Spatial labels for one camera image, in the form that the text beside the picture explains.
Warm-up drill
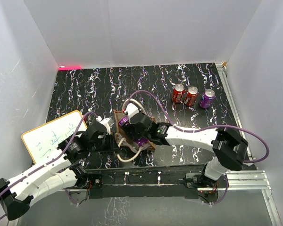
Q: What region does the aluminium frame rail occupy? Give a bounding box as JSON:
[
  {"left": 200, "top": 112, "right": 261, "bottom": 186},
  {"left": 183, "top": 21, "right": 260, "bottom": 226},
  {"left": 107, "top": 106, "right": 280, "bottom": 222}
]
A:
[{"left": 7, "top": 62, "right": 283, "bottom": 226}]

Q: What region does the red Coca-Cola can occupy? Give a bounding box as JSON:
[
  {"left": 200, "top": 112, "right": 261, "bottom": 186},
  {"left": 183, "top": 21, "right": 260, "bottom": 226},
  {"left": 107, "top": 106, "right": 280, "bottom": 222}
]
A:
[
  {"left": 171, "top": 83, "right": 185, "bottom": 104},
  {"left": 183, "top": 86, "right": 199, "bottom": 106}
]

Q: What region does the purple fanta can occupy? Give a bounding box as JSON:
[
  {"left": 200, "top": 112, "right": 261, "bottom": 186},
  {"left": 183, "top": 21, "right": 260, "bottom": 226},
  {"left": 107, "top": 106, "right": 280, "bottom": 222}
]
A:
[
  {"left": 118, "top": 115, "right": 130, "bottom": 127},
  {"left": 199, "top": 89, "right": 215, "bottom": 109},
  {"left": 133, "top": 137, "right": 148, "bottom": 147}
]

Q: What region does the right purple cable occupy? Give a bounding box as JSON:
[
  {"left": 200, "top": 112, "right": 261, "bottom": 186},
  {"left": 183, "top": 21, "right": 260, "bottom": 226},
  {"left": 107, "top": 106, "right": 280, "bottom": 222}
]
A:
[{"left": 128, "top": 90, "right": 271, "bottom": 204}]

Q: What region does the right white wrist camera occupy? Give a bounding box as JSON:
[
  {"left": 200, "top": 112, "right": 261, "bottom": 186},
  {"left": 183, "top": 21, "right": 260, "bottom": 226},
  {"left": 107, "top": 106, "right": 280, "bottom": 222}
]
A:
[{"left": 124, "top": 103, "right": 140, "bottom": 123}]

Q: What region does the yellow-framed whiteboard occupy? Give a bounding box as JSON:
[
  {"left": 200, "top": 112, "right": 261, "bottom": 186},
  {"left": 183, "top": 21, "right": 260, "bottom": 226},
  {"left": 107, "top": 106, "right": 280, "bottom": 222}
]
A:
[{"left": 21, "top": 110, "right": 83, "bottom": 163}]

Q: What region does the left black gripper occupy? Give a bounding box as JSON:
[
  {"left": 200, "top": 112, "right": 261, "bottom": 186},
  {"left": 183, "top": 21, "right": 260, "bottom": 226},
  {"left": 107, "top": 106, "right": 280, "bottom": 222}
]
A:
[{"left": 89, "top": 130, "right": 122, "bottom": 155}]

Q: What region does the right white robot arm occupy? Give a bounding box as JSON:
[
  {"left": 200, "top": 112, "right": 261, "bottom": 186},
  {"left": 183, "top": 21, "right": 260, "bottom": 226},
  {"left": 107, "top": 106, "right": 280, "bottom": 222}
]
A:
[{"left": 128, "top": 113, "right": 248, "bottom": 187}]

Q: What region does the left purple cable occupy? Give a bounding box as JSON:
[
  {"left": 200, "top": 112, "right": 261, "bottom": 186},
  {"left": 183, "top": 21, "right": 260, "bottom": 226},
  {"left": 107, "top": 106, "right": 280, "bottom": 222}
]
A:
[{"left": 0, "top": 111, "right": 102, "bottom": 224}]

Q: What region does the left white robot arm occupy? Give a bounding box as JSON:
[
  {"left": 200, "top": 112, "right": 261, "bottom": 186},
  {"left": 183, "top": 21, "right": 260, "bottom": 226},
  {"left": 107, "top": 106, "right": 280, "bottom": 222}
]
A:
[{"left": 0, "top": 119, "right": 113, "bottom": 221}]

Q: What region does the pink tape strip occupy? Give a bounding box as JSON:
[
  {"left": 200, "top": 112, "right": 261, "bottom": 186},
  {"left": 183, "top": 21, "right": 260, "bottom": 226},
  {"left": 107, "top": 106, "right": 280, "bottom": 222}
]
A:
[{"left": 58, "top": 66, "right": 82, "bottom": 71}]

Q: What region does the purple cable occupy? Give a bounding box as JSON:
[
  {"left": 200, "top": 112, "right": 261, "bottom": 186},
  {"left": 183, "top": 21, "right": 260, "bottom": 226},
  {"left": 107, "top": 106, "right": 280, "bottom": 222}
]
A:
[
  {"left": 128, "top": 90, "right": 271, "bottom": 204},
  {"left": 0, "top": 111, "right": 102, "bottom": 224}
]

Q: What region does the burlap canvas tote bag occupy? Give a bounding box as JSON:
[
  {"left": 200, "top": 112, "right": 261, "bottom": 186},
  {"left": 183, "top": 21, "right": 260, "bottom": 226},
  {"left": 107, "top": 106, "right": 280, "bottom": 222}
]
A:
[{"left": 114, "top": 98, "right": 156, "bottom": 162}]

